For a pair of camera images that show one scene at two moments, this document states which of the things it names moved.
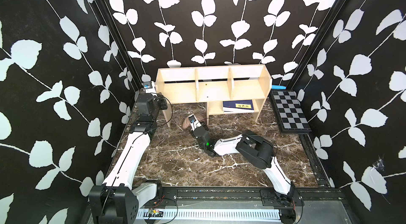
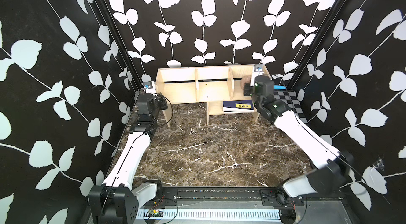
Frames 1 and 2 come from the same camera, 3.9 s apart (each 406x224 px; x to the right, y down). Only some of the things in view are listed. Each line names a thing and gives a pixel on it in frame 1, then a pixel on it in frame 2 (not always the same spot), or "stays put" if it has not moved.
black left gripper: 161,100 stays put
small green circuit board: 153,213 stays put
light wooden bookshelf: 213,85 stays put
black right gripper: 194,134 -> 247,89
